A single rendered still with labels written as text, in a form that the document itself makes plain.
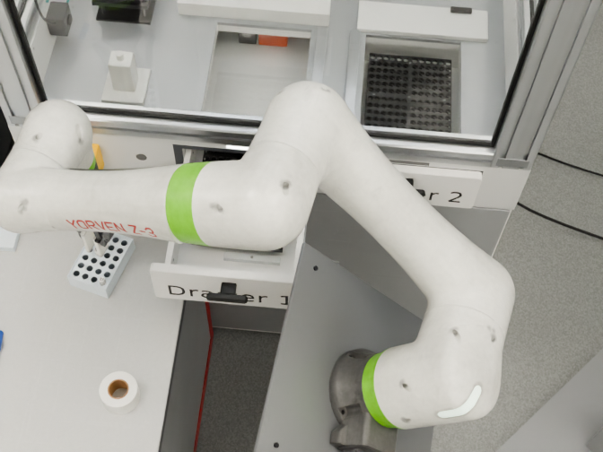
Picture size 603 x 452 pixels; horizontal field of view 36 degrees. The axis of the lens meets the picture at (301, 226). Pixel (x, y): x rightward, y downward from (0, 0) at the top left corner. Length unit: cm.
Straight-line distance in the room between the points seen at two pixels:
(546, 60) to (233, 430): 139
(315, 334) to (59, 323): 58
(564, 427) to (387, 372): 124
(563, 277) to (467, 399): 151
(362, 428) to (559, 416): 122
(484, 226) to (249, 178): 91
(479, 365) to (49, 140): 74
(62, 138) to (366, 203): 49
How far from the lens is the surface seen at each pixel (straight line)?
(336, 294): 155
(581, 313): 281
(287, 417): 143
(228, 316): 250
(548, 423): 261
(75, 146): 150
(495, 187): 188
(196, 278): 169
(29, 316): 189
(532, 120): 171
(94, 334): 184
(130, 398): 174
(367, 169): 133
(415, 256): 141
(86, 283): 185
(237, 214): 119
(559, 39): 155
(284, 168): 120
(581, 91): 327
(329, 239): 207
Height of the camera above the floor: 241
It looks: 59 degrees down
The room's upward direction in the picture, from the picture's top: 3 degrees clockwise
